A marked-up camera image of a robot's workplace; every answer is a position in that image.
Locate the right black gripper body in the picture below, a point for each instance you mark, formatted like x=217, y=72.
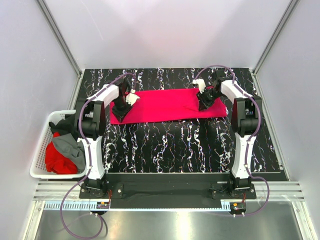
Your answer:
x=208, y=97

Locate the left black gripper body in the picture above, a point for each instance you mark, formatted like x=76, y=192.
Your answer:
x=121, y=105

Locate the pink t shirt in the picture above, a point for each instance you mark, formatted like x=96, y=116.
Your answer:
x=169, y=105

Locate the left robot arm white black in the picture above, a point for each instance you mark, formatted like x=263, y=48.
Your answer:
x=90, y=121

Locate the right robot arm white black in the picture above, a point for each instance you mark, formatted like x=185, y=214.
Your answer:
x=246, y=120

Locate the black t shirt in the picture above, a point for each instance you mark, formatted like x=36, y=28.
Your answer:
x=65, y=126

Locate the grey t shirt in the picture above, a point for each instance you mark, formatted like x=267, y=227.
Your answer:
x=70, y=148

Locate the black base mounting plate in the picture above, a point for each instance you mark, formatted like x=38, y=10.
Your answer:
x=167, y=177

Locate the red t shirt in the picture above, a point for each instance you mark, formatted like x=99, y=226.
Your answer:
x=56, y=163

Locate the left small connector board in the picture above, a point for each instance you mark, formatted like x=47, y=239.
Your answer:
x=103, y=205

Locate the small connector board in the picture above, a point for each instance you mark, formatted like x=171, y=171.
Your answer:
x=239, y=206
x=103, y=205

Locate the white plastic laundry basket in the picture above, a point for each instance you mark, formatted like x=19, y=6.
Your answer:
x=45, y=149

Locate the right small connector board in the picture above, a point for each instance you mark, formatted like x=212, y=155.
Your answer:
x=239, y=206

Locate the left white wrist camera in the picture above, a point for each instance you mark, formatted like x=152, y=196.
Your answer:
x=132, y=98

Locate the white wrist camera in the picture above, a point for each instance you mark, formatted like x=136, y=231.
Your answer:
x=200, y=83
x=132, y=98

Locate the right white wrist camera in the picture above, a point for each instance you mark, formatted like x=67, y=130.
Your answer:
x=200, y=83

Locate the left aluminium frame post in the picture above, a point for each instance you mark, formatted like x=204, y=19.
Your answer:
x=58, y=36

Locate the aluminium frame post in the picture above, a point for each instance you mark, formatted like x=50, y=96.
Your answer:
x=292, y=5
x=58, y=36

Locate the white slotted cable duct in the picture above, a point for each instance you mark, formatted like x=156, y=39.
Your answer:
x=209, y=205

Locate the aluminium rail profile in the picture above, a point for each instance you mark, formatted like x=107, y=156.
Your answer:
x=277, y=191

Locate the right aluminium frame post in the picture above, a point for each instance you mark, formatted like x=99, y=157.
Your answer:
x=292, y=5

